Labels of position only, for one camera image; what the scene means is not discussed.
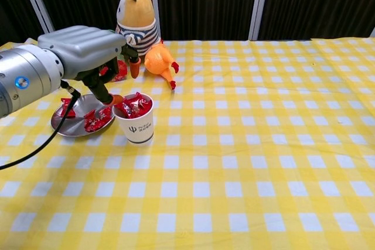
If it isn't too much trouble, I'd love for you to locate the green Pringles can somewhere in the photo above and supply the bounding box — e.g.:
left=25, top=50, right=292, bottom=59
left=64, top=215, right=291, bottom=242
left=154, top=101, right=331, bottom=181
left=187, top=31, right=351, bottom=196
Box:
left=99, top=29, right=129, bottom=83

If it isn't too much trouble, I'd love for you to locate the orange rubber chicken toy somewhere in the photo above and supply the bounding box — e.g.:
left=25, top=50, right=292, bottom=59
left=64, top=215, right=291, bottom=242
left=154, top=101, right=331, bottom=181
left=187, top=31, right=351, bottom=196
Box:
left=143, top=39, right=180, bottom=90

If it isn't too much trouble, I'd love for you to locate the red candy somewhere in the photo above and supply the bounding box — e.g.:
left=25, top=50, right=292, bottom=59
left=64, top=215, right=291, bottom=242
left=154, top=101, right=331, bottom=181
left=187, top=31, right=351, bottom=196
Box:
left=84, top=109, right=98, bottom=133
left=60, top=97, right=76, bottom=118
left=114, top=101, right=134, bottom=118
left=128, top=91, right=151, bottom=108
left=96, top=105, right=114, bottom=127
left=137, top=102, right=154, bottom=115

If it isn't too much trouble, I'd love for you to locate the white paper cup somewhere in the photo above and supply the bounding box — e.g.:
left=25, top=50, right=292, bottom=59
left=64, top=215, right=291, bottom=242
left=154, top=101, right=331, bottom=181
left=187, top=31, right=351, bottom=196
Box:
left=112, top=93, right=154, bottom=148

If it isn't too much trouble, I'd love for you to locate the yellow checkered tablecloth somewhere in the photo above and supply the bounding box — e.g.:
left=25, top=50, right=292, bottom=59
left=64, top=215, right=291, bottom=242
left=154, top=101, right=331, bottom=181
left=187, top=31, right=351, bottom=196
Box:
left=0, top=36, right=375, bottom=250

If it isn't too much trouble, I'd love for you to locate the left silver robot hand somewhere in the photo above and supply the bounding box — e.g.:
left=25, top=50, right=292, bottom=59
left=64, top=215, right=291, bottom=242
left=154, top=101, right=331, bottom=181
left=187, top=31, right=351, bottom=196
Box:
left=37, top=25, right=142, bottom=106

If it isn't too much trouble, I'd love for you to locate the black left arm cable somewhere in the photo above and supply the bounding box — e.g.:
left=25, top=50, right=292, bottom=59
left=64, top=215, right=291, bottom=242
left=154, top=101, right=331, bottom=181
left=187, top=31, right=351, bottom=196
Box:
left=0, top=79, right=81, bottom=170

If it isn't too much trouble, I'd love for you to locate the plush toy with striped shirt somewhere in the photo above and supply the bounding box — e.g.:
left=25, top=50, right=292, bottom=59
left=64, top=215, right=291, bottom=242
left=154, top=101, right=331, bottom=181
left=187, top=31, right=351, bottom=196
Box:
left=115, top=0, right=161, bottom=57

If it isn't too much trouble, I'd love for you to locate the round silver metal plate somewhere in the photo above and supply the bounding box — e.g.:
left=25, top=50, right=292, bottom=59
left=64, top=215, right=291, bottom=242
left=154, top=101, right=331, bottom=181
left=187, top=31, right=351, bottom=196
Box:
left=51, top=94, right=116, bottom=138

